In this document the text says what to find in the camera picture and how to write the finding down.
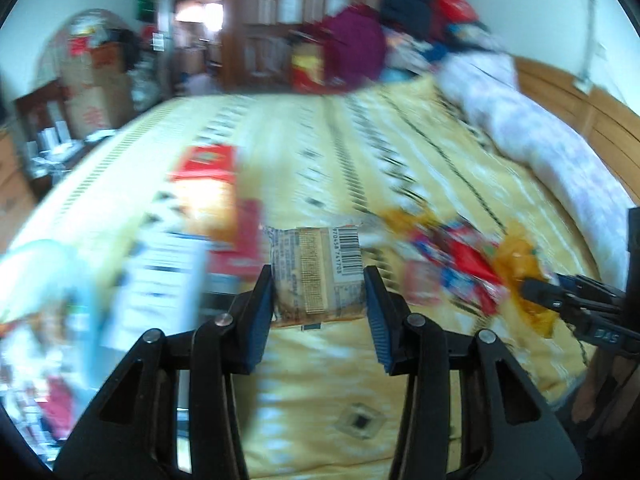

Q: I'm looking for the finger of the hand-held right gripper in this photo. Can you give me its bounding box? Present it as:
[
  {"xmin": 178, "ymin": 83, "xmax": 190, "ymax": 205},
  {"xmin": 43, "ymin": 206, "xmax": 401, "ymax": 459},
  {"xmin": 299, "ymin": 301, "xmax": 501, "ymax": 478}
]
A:
[
  {"xmin": 520, "ymin": 277, "xmax": 583, "ymax": 313},
  {"xmin": 557, "ymin": 272, "xmax": 628, "ymax": 303}
]

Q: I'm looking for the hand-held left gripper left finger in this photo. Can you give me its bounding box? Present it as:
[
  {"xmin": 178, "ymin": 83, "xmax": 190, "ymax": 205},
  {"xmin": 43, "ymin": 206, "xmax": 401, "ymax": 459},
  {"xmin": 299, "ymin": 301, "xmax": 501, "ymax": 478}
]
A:
[{"xmin": 52, "ymin": 262, "xmax": 276, "ymax": 480}]

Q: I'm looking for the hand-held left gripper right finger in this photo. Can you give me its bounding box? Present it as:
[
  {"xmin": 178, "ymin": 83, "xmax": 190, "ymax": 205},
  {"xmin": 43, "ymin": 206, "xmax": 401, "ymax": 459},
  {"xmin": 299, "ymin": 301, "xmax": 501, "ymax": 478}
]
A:
[{"xmin": 362, "ymin": 265, "xmax": 583, "ymax": 480}]

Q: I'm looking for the brown barcoded cake packet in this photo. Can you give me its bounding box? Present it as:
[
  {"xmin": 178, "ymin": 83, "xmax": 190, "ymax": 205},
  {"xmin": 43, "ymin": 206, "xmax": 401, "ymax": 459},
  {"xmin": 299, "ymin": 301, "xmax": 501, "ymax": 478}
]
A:
[{"xmin": 262, "ymin": 224, "xmax": 370, "ymax": 331}]

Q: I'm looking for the pile of snack packets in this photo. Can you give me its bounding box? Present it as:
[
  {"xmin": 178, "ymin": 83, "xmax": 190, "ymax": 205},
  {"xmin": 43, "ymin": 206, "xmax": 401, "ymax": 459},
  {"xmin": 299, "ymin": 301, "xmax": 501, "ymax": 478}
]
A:
[{"xmin": 380, "ymin": 207, "xmax": 563, "ymax": 338}]

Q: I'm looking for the pale blue plastic basin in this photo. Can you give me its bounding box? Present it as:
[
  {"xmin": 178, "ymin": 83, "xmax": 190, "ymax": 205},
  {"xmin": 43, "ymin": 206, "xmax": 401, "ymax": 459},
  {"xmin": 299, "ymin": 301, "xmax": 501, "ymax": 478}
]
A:
[{"xmin": 0, "ymin": 237, "xmax": 131, "ymax": 461}]

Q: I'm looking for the heap of assorted snacks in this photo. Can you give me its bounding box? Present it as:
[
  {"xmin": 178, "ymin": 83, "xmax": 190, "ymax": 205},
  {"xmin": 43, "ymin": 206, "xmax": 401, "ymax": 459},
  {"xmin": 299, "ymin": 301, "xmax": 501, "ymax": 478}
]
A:
[{"xmin": 0, "ymin": 310, "xmax": 96, "ymax": 456}]

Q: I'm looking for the person's right hand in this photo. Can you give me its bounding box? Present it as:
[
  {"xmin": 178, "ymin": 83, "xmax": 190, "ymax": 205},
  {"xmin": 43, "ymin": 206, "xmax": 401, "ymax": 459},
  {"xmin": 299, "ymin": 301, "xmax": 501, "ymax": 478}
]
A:
[{"xmin": 570, "ymin": 355, "xmax": 640, "ymax": 433}]

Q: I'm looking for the flat red box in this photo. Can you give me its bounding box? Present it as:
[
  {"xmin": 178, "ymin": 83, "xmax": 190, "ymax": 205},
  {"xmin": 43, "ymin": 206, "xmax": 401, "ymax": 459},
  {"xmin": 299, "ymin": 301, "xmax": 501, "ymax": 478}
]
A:
[{"xmin": 205, "ymin": 197, "xmax": 267, "ymax": 281}]

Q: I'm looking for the white cardboard box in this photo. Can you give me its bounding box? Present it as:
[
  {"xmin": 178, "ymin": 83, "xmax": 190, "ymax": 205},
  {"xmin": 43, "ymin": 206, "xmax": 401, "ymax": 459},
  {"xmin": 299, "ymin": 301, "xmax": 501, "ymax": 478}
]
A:
[{"xmin": 100, "ymin": 230, "xmax": 210, "ymax": 361}]

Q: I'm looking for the red orange upright box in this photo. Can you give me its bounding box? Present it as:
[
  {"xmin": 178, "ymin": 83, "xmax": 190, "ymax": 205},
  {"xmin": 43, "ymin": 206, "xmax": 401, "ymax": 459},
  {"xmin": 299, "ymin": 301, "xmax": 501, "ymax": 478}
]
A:
[{"xmin": 167, "ymin": 144, "xmax": 242, "ymax": 256}]

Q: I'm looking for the white pink floral quilt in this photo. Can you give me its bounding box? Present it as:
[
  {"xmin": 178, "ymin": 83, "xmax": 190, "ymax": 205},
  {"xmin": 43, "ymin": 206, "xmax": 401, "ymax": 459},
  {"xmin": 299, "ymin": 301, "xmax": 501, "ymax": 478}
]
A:
[{"xmin": 435, "ymin": 52, "xmax": 636, "ymax": 281}]

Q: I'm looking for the wooden headboard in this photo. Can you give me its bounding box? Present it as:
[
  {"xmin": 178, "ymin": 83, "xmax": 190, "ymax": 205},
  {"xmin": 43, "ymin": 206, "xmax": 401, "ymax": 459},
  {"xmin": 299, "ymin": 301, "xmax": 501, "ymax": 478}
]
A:
[{"xmin": 515, "ymin": 55, "xmax": 640, "ymax": 211}]

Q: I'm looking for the red gift box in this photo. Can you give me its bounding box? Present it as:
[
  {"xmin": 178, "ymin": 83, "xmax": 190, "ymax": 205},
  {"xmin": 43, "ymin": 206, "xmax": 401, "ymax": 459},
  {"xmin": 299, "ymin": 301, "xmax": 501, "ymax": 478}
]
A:
[{"xmin": 291, "ymin": 40, "xmax": 331, "ymax": 93}]

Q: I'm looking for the brown cardboard box red print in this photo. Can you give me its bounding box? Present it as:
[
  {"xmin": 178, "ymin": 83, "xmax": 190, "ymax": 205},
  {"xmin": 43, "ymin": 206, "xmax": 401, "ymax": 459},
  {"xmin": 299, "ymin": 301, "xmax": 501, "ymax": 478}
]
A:
[{"xmin": 62, "ymin": 72, "xmax": 133, "ymax": 136}]

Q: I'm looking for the white router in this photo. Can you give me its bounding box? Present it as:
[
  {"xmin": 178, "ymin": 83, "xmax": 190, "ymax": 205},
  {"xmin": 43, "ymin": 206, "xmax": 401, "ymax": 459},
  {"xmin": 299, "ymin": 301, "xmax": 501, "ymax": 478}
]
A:
[{"xmin": 37, "ymin": 127, "xmax": 71, "ymax": 153}]

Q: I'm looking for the maroon clothing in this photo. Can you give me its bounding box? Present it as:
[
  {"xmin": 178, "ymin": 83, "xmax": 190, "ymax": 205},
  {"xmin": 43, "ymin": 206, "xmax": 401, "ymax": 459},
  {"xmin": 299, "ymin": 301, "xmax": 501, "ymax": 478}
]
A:
[{"xmin": 320, "ymin": 5, "xmax": 388, "ymax": 86}]

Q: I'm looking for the wooden dresser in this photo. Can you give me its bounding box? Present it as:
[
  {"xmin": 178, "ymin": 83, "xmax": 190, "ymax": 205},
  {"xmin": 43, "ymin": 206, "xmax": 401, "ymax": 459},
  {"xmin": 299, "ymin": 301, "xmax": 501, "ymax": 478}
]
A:
[{"xmin": 0, "ymin": 130, "xmax": 38, "ymax": 251}]

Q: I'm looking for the heap of mixed clothes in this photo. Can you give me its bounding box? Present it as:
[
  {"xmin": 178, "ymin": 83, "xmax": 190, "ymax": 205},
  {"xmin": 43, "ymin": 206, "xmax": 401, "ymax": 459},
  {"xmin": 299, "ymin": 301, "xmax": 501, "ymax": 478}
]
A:
[{"xmin": 380, "ymin": 0, "xmax": 506, "ymax": 81}]

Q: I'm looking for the dark wooden desk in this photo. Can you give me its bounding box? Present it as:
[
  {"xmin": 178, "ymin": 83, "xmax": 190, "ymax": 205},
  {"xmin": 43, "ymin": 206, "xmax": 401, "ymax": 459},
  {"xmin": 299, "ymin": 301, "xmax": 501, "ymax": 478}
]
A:
[{"xmin": 15, "ymin": 82, "xmax": 121, "ymax": 181}]

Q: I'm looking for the wall cable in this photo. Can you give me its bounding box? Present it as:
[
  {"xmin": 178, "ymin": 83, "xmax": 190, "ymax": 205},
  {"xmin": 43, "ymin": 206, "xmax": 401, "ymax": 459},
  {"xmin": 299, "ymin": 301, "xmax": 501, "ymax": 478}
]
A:
[{"xmin": 575, "ymin": 0, "xmax": 608, "ymax": 78}]

